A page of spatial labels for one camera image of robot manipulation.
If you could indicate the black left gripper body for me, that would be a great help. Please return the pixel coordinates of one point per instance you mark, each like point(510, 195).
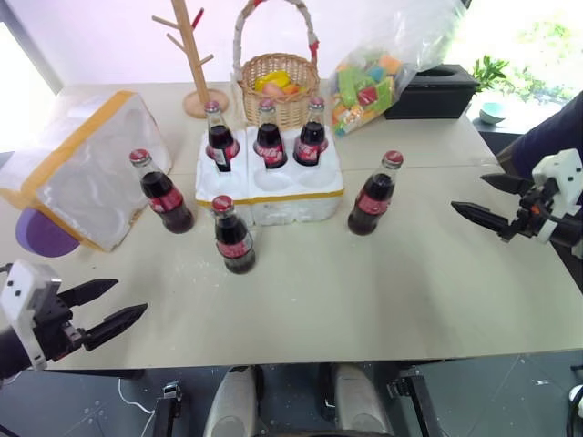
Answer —
point(52, 325)

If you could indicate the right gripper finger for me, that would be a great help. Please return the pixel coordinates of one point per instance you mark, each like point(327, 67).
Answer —
point(485, 216)
point(508, 183)

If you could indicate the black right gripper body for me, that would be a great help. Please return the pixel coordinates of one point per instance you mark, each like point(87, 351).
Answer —
point(530, 214)

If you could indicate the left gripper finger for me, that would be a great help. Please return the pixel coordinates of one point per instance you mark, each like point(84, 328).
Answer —
point(88, 290)
point(116, 324)

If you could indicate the white foam lid yellow tape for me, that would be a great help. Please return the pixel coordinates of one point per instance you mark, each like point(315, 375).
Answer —
point(86, 182)

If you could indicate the black tissue box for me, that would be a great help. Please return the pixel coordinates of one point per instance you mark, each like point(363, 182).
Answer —
point(432, 98)

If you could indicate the glass cola bottle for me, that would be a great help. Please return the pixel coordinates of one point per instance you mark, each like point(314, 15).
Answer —
point(234, 241)
point(311, 139)
point(164, 198)
point(221, 141)
point(371, 202)
point(270, 141)

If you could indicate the white foam bottle tray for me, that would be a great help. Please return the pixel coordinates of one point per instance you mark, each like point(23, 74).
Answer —
point(278, 209)

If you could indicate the person in dark clothing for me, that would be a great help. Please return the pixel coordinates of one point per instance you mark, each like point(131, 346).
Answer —
point(546, 132)

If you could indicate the purple round object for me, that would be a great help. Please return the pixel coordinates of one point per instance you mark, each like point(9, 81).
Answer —
point(41, 240)

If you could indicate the teal bowl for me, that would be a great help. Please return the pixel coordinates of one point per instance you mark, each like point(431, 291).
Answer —
point(492, 114)

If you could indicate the green plant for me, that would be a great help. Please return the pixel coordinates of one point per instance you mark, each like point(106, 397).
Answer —
point(489, 70)

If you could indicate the grey rounded robot leg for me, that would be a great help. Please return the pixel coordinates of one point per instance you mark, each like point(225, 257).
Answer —
point(360, 400)
point(232, 405)

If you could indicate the plastic bag of colourful sponges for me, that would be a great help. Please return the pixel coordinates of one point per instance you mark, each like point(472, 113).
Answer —
point(364, 91)

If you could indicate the small white floor object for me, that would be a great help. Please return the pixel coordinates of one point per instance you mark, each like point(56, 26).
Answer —
point(577, 393)

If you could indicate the orange toy fruit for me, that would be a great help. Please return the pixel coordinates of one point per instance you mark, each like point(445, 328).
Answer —
point(294, 88)

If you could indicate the wooden branch stand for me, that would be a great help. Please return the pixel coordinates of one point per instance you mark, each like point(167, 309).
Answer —
point(197, 68)

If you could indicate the yellow toy fruit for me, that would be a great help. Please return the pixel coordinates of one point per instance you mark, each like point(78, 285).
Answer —
point(268, 81)

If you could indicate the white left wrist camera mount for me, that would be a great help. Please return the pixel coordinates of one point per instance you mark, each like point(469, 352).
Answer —
point(20, 296)

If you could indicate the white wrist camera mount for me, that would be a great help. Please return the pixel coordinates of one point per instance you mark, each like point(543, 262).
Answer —
point(20, 296)
point(565, 169)

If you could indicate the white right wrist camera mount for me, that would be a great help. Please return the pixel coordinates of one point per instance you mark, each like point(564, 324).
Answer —
point(565, 169)

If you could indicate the black metal frame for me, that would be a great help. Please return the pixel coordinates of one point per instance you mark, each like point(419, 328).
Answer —
point(167, 409)
point(416, 400)

